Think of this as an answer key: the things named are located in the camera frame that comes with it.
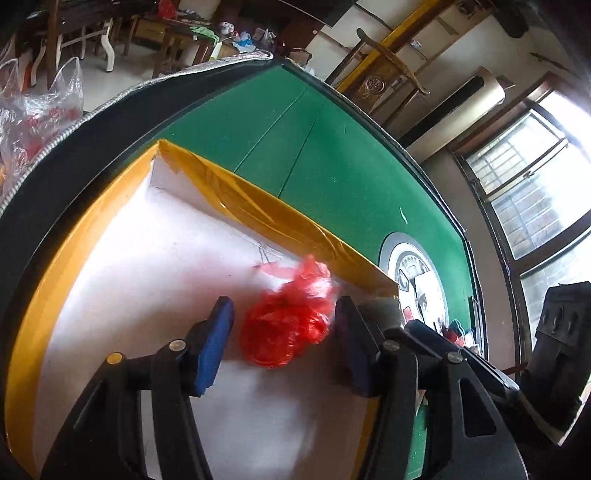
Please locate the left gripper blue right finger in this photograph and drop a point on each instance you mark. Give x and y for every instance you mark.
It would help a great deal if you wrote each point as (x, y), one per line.
(402, 374)

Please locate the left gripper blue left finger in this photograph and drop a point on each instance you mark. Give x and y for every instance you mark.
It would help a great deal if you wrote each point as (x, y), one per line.
(101, 437)

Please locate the red plastic bag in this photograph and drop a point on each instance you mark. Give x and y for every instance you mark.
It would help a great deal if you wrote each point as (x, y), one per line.
(287, 320)

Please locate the brown knitted cloth bundle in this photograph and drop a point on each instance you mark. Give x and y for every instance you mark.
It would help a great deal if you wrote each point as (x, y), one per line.
(385, 313)

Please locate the red blue small toy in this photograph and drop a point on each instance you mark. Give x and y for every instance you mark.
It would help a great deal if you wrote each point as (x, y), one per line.
(458, 335)

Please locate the round table centre panel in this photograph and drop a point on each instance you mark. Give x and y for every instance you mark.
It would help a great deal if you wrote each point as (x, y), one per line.
(421, 293)

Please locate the yellow taped cardboard box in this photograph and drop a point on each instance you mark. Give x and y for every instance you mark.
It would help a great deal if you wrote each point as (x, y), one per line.
(148, 259)

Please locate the window with metal grille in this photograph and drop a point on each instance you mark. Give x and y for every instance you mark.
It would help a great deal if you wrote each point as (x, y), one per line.
(529, 167)

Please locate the white standing air conditioner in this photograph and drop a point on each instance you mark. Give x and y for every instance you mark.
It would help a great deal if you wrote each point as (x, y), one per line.
(456, 114)

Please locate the clear plastic bag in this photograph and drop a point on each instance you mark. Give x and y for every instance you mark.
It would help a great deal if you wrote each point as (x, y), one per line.
(30, 121)

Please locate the carved wooden chair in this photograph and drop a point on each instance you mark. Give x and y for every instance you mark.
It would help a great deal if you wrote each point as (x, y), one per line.
(372, 89)

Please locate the wooden stool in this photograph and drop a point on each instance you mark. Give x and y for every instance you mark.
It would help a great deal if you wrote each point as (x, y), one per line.
(181, 48)

